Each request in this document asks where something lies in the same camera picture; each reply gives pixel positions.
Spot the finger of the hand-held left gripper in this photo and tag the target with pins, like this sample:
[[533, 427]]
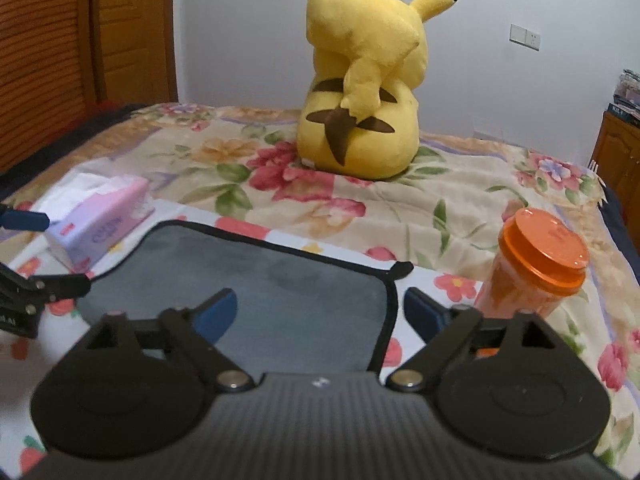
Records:
[[27, 220], [60, 286]]

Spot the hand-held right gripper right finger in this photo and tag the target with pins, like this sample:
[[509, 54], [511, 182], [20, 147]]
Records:
[[421, 312]]

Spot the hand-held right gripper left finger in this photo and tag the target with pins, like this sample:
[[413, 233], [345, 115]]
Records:
[[219, 307]]

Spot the grey towel with black edge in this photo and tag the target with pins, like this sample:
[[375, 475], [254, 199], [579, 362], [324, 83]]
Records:
[[300, 295]]

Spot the pink tissue pack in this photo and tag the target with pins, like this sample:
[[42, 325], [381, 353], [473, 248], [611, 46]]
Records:
[[102, 220]]

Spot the floral bed blanket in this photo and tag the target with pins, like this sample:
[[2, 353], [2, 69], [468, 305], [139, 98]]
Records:
[[450, 200]]

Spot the jar with orange lid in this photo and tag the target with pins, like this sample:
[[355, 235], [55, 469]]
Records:
[[542, 250]]

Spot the louvered wooden panel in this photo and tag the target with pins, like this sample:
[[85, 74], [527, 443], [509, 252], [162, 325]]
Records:
[[40, 50]]

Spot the wooden door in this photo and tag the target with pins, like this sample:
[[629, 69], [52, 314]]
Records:
[[135, 30]]

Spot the yellow plush toy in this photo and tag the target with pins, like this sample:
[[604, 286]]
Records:
[[362, 95]]

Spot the wooden cabinet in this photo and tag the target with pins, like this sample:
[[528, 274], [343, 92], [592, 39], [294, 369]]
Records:
[[617, 160]]

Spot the stack of books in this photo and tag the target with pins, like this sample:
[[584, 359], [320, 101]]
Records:
[[629, 95]]

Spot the white wall switch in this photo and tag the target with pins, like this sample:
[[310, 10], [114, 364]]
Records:
[[525, 36]]

